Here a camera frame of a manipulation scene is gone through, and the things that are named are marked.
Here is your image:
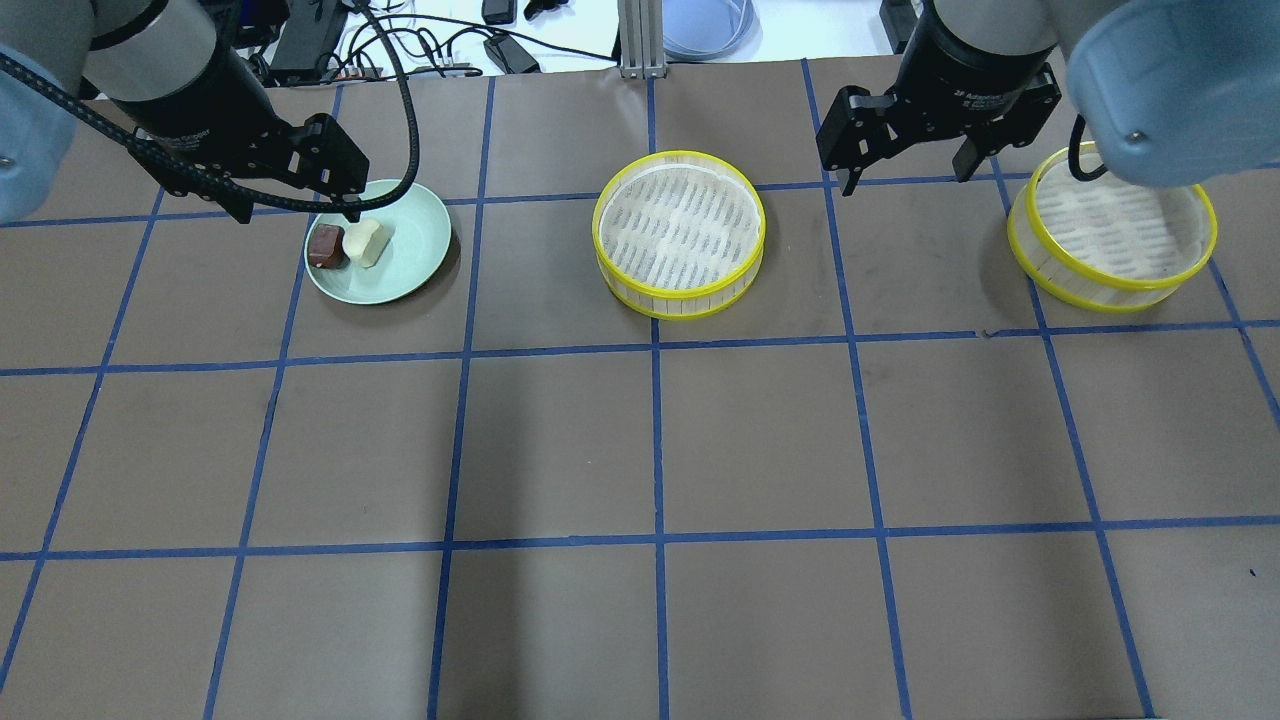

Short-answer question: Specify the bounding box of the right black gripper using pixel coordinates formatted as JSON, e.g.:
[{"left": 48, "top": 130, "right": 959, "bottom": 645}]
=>
[{"left": 815, "top": 10, "right": 1061, "bottom": 197}]

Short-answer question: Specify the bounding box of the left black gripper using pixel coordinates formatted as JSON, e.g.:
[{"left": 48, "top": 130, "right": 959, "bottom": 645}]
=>
[{"left": 120, "top": 45, "right": 369, "bottom": 224}]

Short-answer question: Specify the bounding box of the blue plate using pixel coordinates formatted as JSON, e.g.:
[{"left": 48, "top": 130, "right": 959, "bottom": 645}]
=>
[{"left": 660, "top": 1, "right": 756, "bottom": 61}]

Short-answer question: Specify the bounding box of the aluminium frame post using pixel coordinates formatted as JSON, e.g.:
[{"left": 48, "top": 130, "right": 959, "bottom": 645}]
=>
[{"left": 616, "top": 0, "right": 668, "bottom": 79}]

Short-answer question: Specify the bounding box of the black power adapter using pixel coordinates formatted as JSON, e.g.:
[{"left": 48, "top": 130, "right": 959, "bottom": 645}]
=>
[{"left": 483, "top": 35, "right": 541, "bottom": 76}]

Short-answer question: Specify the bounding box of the yellow bamboo steamer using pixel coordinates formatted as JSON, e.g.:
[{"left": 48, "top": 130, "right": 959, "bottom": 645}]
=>
[
  {"left": 590, "top": 150, "right": 768, "bottom": 322},
  {"left": 1006, "top": 149, "right": 1219, "bottom": 314}
]

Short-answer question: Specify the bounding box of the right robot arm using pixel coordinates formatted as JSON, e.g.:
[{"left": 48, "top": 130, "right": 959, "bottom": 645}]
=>
[{"left": 815, "top": 1, "right": 1279, "bottom": 195}]

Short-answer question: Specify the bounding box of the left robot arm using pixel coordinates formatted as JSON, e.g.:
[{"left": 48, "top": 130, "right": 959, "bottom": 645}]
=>
[{"left": 1, "top": 1, "right": 369, "bottom": 223}]

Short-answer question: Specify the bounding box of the brown steamed bun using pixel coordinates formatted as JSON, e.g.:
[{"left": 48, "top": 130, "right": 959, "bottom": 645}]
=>
[{"left": 305, "top": 223, "right": 348, "bottom": 270}]

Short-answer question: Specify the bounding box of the light green plate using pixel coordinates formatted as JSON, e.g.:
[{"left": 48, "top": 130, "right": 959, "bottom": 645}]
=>
[{"left": 302, "top": 184, "right": 453, "bottom": 305}]

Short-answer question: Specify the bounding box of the white steamed bun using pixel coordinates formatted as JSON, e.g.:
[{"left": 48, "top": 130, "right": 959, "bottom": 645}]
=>
[{"left": 343, "top": 217, "right": 394, "bottom": 269}]

